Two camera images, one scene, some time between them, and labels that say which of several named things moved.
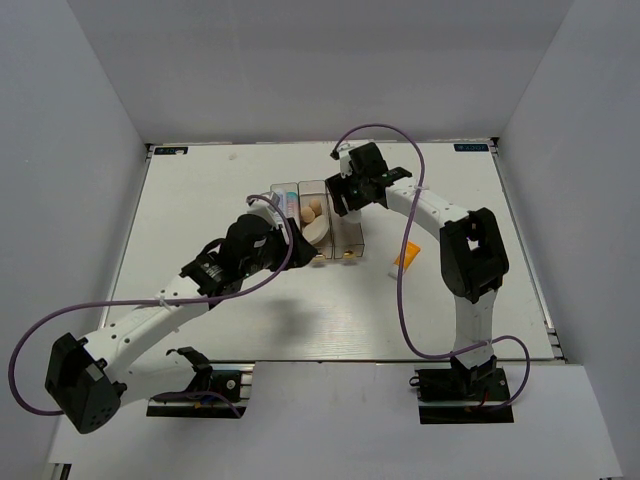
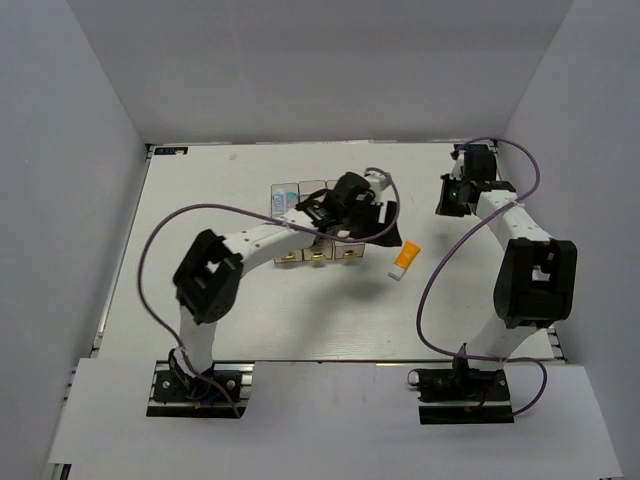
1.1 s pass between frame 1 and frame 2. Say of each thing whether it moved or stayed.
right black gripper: moved
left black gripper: moved
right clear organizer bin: stayed
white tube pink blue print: stayed
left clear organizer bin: stayed
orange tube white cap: stayed
